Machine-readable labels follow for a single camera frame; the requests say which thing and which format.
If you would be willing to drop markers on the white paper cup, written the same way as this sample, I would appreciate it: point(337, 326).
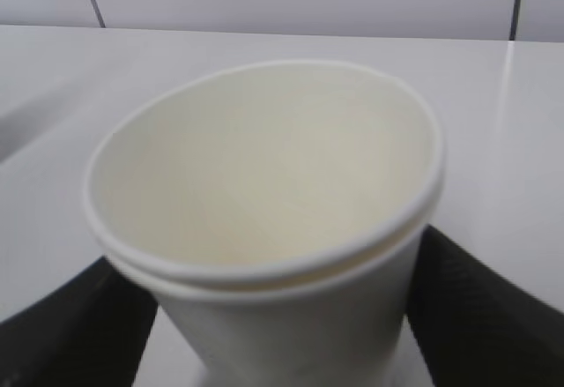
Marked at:
point(275, 212)

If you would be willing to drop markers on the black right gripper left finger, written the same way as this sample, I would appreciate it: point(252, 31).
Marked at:
point(92, 331)

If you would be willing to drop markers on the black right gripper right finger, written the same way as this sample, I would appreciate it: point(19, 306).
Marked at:
point(475, 328)

